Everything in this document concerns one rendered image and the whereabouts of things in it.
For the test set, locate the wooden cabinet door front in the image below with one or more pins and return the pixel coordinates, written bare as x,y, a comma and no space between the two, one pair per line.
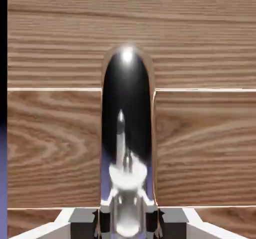
50,147
230,219

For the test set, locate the light wooden cabinet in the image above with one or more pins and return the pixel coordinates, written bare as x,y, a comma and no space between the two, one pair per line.
60,43

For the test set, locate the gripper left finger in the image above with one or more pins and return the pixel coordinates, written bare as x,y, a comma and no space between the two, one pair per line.
82,221

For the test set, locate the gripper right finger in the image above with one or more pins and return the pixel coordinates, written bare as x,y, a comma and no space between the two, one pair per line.
176,221

